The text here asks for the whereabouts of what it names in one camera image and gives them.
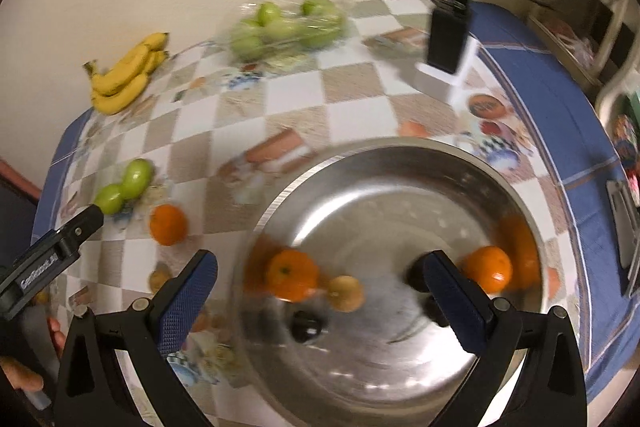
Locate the brown kiwi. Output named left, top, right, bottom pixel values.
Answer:
left=326, top=275, right=366, bottom=313
left=148, top=268, right=172, bottom=295

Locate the small orange tangerine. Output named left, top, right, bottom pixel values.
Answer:
left=460, top=246, right=513, bottom=294

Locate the dark purple plum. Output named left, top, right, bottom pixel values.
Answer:
left=290, top=310, right=324, bottom=345

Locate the large orange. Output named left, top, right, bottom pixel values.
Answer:
left=265, top=249, right=320, bottom=303
left=149, top=204, right=189, bottom=246

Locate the person's left hand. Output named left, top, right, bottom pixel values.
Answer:
left=0, top=317, right=66, bottom=392

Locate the smaller green mango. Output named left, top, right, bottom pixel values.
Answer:
left=93, top=183, right=125, bottom=216

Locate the large green mango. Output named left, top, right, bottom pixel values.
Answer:
left=120, top=158, right=154, bottom=200

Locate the patterned checkered tablecloth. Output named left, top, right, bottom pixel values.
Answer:
left=35, top=0, right=639, bottom=426

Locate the yellow banana bunch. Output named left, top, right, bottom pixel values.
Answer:
left=82, top=31, right=169, bottom=116

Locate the large silver metal bowl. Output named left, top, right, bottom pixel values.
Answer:
left=229, top=138, right=548, bottom=426

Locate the clear plastic fruit container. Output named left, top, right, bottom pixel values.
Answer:
left=217, top=0, right=352, bottom=63

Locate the white shelf unit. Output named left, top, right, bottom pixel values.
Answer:
left=527, top=0, right=639, bottom=102

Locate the black power adapter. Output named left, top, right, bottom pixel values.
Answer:
left=426, top=0, right=472, bottom=74

